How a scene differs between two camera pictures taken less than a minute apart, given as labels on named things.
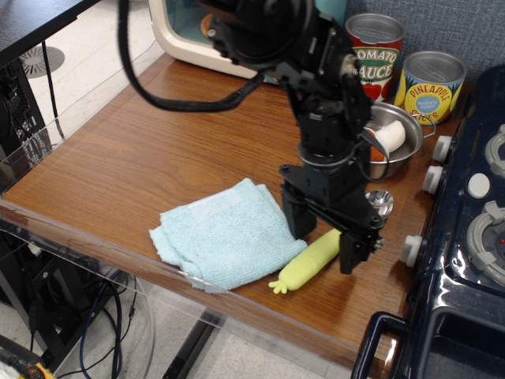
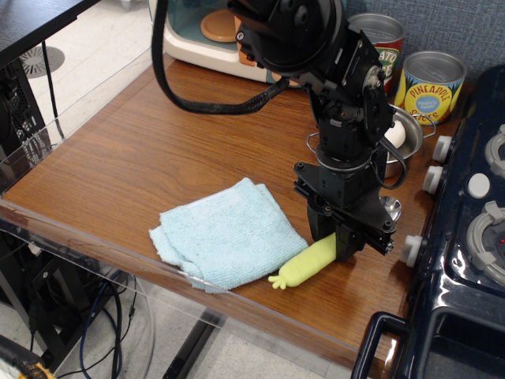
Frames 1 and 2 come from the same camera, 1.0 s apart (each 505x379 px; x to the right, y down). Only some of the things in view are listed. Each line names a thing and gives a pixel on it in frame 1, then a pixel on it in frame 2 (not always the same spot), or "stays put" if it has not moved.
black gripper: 333,189 -> 349,196
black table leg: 189,352 stays put
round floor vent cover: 35,65 stays put
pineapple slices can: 430,85 stays put
